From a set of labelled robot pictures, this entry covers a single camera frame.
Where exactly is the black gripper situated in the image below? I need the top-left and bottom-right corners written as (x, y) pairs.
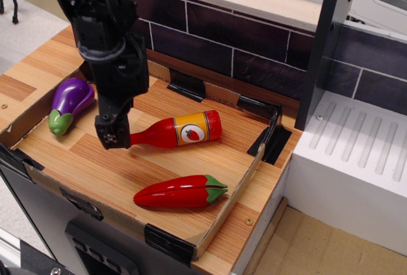
top-left (78, 34), bottom-right (149, 150)

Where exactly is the red hot sauce bottle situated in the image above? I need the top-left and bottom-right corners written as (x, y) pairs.
top-left (130, 110), bottom-right (223, 148)

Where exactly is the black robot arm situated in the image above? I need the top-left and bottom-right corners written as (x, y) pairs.
top-left (57, 0), bottom-right (149, 149)

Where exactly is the cardboard fence with black tape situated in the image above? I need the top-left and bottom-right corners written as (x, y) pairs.
top-left (0, 43), bottom-right (293, 260)

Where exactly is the purple toy eggplant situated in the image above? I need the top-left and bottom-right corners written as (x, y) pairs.
top-left (48, 78), bottom-right (95, 136)

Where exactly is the red toy chili pepper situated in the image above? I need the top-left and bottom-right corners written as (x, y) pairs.
top-left (133, 174), bottom-right (228, 208)

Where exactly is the black oven control panel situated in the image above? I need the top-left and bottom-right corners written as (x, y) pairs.
top-left (65, 222), bottom-right (140, 275)

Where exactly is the white toy sink drainboard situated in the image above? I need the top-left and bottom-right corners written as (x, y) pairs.
top-left (285, 92), bottom-right (406, 255)

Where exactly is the dark vertical post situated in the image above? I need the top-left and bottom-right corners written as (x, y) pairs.
top-left (295, 0), bottom-right (352, 130)

